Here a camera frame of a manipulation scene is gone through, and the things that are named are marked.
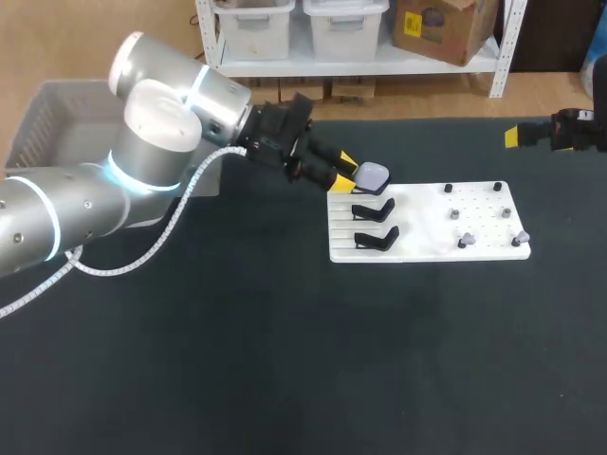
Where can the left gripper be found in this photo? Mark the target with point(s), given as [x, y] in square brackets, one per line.
[275, 130]

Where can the grey slotted basket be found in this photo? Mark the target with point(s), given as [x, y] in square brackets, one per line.
[71, 118]

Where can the small brown cardboard box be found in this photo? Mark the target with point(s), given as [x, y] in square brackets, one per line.
[353, 91]

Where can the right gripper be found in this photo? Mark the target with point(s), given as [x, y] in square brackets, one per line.
[581, 132]

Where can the large brown cardboard box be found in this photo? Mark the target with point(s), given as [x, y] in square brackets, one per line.
[443, 28]

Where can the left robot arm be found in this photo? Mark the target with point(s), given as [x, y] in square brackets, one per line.
[142, 142]

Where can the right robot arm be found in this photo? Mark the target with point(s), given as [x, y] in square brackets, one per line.
[600, 87]

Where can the white plate with black stands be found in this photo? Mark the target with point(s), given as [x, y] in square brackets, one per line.
[422, 223]

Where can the white metal shelf rack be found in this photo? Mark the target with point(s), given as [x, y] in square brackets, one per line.
[360, 67]

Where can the pale lilac earbud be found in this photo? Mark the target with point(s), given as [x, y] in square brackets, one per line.
[468, 239]
[522, 236]

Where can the pale lilac earbud case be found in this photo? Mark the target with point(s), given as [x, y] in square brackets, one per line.
[373, 175]

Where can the white plastic storage bin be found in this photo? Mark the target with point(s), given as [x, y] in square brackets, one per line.
[256, 33]
[343, 33]

